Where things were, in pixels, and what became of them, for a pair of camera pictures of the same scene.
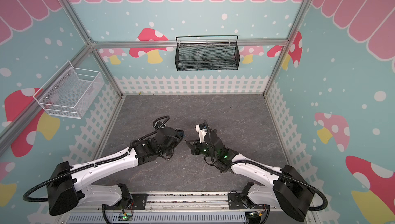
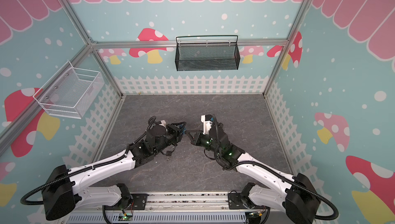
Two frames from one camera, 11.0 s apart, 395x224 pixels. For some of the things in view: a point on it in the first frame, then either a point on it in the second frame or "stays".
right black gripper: [196, 145] to [196, 137]
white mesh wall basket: [68, 93] stays
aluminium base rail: [190, 202] stays
